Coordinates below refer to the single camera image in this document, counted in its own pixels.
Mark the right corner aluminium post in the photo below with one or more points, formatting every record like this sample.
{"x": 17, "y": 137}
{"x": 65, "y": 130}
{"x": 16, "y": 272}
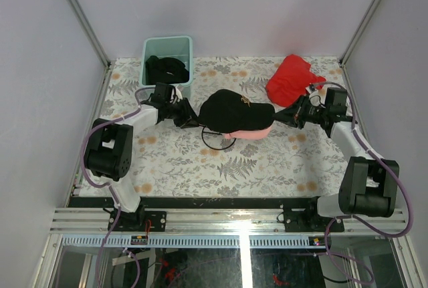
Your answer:
{"x": 368, "y": 15}

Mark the left corner aluminium post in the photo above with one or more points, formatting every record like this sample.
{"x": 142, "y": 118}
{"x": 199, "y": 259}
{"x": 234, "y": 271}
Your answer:
{"x": 89, "y": 32}

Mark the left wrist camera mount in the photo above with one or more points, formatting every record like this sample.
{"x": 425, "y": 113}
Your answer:
{"x": 176, "y": 94}

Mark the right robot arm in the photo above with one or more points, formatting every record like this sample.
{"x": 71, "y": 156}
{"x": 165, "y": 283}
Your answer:
{"x": 368, "y": 187}

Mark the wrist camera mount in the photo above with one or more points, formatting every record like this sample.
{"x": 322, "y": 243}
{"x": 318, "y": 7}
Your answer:
{"x": 315, "y": 98}
{"x": 176, "y": 94}

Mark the pink baseball cap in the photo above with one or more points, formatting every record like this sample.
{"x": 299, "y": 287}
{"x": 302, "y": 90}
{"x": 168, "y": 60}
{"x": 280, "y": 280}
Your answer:
{"x": 248, "y": 134}

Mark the black wire hat stand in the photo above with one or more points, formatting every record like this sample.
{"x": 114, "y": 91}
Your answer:
{"x": 216, "y": 140}

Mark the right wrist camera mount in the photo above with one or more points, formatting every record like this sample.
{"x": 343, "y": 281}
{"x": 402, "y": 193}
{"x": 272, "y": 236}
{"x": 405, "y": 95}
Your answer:
{"x": 315, "y": 98}

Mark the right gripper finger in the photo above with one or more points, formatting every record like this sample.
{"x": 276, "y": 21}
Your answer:
{"x": 286, "y": 118}
{"x": 290, "y": 111}

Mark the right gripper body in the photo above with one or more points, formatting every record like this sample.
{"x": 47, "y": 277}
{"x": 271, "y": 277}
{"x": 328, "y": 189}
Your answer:
{"x": 307, "y": 113}

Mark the red cloth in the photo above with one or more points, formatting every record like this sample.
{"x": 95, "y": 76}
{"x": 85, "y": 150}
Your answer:
{"x": 290, "y": 81}

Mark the black cap gold logo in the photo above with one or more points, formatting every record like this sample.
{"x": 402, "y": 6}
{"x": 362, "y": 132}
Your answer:
{"x": 226, "y": 111}

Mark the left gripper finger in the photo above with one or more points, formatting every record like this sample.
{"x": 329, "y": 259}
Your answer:
{"x": 188, "y": 113}
{"x": 189, "y": 123}

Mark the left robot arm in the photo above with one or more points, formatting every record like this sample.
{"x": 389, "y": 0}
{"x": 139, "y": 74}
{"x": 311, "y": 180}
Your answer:
{"x": 107, "y": 149}

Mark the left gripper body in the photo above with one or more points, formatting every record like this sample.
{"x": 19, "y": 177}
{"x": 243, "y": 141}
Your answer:
{"x": 175, "y": 112}

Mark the teal plastic bin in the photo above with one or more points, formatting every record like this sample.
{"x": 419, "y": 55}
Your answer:
{"x": 180, "y": 47}

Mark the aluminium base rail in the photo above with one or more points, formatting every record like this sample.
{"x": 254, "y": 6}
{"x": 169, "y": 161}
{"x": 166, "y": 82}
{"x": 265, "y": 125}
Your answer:
{"x": 178, "y": 221}

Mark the corner aluminium post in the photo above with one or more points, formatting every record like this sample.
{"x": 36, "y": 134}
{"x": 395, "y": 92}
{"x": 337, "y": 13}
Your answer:
{"x": 368, "y": 15}
{"x": 89, "y": 32}

